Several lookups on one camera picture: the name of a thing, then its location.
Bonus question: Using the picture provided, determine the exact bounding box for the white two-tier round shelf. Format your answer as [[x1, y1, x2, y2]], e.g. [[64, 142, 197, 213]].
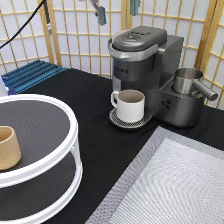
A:
[[0, 94, 83, 224]]

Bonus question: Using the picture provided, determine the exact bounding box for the wooden shoji folding screen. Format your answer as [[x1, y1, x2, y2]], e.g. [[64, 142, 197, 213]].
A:
[[0, 0, 224, 110]]

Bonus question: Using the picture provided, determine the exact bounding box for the tan ceramic cup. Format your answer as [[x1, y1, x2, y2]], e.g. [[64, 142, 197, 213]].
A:
[[0, 126, 21, 170]]

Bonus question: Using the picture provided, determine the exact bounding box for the grey woven placemat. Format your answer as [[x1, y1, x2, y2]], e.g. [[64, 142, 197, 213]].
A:
[[85, 127, 224, 224]]

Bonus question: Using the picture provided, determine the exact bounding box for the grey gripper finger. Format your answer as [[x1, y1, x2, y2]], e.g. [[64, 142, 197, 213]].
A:
[[89, 0, 106, 26], [130, 0, 141, 16]]

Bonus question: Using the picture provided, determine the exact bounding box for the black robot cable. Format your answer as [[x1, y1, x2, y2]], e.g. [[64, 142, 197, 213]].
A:
[[0, 0, 53, 50]]

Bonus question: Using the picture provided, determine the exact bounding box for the white ceramic mug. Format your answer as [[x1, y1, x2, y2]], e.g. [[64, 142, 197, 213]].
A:
[[111, 89, 145, 123]]

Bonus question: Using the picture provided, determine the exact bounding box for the grey pod coffee machine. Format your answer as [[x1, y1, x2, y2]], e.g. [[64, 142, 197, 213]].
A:
[[108, 26, 204, 130]]

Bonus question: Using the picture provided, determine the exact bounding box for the steel milk frothing jug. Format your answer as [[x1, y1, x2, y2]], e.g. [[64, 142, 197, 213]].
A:
[[173, 68, 218, 101]]

